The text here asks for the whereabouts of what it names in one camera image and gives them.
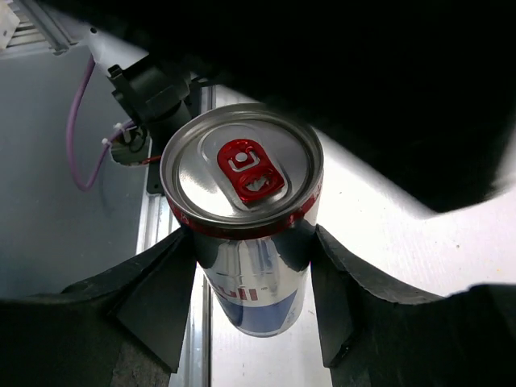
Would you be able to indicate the silver blue can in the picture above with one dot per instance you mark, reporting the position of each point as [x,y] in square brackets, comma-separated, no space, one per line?
[244,181]

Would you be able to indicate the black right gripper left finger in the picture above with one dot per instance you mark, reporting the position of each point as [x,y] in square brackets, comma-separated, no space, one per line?
[122,327]

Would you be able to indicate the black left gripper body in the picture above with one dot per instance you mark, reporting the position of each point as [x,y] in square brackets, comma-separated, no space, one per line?
[421,91]

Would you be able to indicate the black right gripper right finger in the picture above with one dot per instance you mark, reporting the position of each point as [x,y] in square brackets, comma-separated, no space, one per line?
[375,330]

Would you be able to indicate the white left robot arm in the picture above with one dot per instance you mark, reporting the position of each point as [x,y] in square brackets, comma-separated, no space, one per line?
[149,96]

